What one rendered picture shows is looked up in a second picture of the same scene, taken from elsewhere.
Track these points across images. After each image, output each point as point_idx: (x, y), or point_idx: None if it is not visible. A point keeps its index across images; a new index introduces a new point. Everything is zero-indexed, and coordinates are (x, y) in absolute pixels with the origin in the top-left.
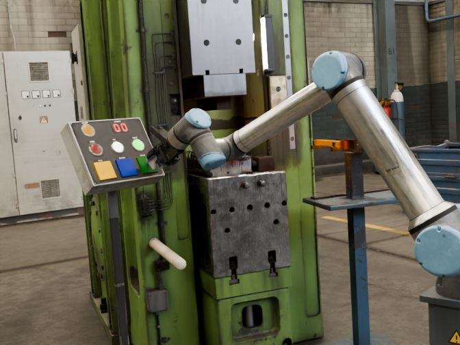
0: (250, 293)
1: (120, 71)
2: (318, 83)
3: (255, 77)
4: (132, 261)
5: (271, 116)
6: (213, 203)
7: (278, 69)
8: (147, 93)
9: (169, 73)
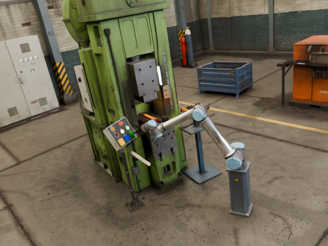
0: (166, 162)
1: (105, 90)
2: (194, 119)
3: None
4: (119, 154)
5: (176, 120)
6: (152, 138)
7: (165, 83)
8: (123, 104)
9: (129, 94)
